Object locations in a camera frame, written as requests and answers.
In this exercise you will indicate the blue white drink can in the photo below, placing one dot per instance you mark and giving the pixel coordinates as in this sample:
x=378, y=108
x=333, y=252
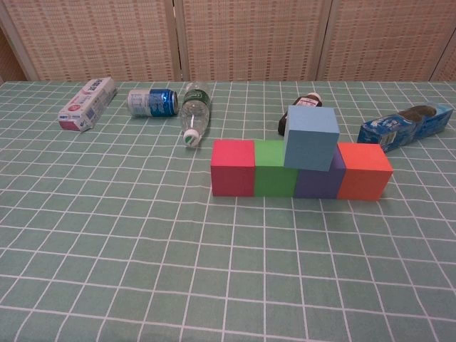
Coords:
x=153, y=102

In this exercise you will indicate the light blue foam cube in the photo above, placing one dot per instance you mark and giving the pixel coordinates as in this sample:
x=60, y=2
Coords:
x=310, y=142

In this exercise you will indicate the orange foam cube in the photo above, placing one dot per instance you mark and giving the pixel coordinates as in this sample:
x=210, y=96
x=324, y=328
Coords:
x=363, y=174

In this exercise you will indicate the purple foam cube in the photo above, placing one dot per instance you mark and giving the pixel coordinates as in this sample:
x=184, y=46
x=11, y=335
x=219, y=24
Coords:
x=317, y=183

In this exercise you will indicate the white pink toothpaste box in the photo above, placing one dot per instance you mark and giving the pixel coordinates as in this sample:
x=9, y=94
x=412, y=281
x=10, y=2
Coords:
x=85, y=107

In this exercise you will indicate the woven bamboo screen panel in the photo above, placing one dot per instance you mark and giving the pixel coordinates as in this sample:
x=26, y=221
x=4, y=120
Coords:
x=384, y=35
x=447, y=67
x=96, y=35
x=9, y=60
x=253, y=35

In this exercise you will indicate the red foam cube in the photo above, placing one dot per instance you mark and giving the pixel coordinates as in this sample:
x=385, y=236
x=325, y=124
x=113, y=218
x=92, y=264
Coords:
x=231, y=167

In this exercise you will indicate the blue cookie box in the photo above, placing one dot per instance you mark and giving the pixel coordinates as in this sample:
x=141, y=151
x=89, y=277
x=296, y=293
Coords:
x=395, y=130

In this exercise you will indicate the clear plastic water bottle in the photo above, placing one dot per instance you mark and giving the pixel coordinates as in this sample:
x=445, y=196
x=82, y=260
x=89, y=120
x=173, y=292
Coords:
x=195, y=110

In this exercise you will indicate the green checked tablecloth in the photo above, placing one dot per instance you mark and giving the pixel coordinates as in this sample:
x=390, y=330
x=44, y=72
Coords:
x=142, y=249

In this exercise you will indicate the brown medicine bottle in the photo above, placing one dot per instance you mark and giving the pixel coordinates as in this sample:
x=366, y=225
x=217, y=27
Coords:
x=310, y=100

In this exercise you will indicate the green foam cube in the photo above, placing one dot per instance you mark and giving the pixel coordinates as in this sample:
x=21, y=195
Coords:
x=272, y=178

